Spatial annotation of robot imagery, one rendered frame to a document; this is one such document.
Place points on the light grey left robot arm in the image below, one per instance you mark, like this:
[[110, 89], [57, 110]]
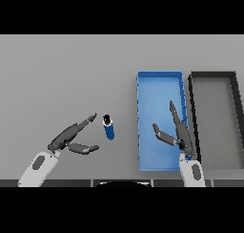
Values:
[[38, 168]]

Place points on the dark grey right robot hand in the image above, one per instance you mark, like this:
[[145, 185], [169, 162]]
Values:
[[183, 135]]

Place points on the dark grey bin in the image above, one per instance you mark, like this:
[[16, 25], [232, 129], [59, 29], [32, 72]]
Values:
[[219, 122]]

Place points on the blue bin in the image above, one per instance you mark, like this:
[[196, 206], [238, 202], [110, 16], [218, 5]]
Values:
[[158, 116]]

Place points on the blue pipe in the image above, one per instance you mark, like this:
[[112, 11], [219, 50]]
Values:
[[108, 128]]

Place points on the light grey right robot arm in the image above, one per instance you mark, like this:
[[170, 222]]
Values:
[[192, 172]]

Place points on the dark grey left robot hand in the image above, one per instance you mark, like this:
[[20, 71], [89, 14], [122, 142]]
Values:
[[65, 137]]

